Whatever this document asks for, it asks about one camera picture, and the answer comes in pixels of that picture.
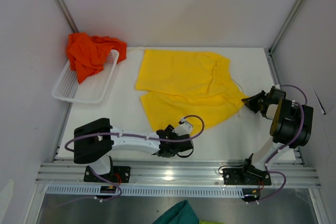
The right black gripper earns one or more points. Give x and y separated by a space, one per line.
249 102

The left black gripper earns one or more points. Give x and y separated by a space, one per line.
168 129

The yellow shorts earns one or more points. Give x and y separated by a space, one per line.
181 83

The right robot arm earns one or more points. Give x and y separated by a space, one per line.
258 159

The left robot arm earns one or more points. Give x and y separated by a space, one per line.
95 140

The orange shorts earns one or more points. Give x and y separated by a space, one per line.
88 54

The teal cloth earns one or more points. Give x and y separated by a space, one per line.
180 213

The white plastic basket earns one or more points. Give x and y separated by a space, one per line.
92 90

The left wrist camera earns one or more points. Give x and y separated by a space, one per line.
184 128

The right side aluminium rail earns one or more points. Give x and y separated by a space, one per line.
291 122

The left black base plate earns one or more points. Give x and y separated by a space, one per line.
120 174

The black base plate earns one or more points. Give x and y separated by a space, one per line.
244 176
120 174

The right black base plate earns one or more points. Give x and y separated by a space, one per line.
244 176

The aluminium mounting rail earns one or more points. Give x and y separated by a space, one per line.
175 173

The slotted cable duct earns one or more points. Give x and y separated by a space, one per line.
151 191

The right aluminium corner post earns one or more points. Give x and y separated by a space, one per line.
294 11

